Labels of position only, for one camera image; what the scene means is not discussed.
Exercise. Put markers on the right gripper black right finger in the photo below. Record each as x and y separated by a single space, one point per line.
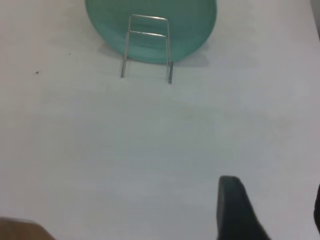
317 205

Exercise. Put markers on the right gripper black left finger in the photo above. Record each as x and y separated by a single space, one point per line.
237 215

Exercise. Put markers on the green round plate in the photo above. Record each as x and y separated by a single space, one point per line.
187 30

